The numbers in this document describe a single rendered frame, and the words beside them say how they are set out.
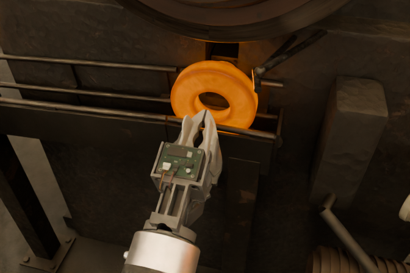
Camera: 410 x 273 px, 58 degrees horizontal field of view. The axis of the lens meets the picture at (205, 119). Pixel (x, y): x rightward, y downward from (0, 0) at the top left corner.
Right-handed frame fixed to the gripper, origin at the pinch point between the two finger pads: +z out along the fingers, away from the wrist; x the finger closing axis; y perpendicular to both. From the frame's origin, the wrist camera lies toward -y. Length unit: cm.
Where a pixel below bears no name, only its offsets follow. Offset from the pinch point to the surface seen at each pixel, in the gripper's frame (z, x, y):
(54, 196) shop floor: 1, 65, -79
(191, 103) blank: 4.2, 3.6, -2.6
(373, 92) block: 8.2, -25.3, 2.7
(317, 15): 8.0, -14.2, 17.3
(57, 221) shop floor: -9, 58, -76
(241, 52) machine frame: 13.3, -3.5, 2.1
